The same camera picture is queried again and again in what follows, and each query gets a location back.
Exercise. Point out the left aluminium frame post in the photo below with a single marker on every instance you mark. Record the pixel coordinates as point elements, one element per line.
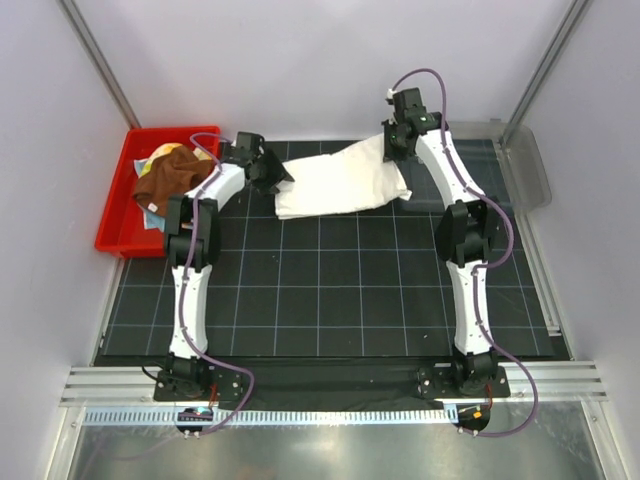
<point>84,34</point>

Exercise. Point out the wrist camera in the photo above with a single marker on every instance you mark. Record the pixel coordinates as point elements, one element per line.
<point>249,143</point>
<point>406,103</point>

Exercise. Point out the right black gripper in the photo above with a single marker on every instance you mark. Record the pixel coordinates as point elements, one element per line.
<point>390,154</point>

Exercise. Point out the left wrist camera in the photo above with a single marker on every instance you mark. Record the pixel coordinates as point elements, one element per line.
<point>249,143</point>

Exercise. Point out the red plastic bin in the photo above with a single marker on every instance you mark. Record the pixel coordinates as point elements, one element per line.
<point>121,231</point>

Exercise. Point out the white towel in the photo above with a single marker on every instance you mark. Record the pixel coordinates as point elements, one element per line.
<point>354,179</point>

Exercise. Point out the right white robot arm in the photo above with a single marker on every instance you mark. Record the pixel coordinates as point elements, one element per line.
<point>464,237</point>

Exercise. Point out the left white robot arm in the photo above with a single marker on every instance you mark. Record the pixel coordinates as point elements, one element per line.
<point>192,244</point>

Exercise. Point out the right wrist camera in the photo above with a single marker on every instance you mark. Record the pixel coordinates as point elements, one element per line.
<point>406,103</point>

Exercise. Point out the brown towel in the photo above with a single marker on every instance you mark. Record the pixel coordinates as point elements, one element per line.
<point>170,177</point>

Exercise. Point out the aluminium rail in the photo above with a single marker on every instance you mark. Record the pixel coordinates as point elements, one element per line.
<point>545,380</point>

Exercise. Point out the slotted cable duct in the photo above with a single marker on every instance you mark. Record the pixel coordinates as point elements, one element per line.
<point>182,416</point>

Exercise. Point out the clear plastic container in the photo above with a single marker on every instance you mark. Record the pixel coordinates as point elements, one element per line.
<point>508,167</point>

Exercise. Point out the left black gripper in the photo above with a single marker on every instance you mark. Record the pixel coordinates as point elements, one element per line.
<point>277,173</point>

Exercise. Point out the right aluminium frame post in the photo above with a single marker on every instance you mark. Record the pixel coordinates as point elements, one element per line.
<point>561,38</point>

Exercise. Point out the black grid mat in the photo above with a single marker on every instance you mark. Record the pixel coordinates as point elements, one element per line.
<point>367,284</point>

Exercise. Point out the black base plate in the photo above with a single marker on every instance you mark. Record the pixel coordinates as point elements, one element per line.
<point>334,384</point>

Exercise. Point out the colourful patterned towel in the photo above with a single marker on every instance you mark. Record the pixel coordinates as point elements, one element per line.
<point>150,160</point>

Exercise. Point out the aluminium frame post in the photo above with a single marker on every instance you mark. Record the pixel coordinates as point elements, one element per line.
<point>84,34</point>
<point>561,38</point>

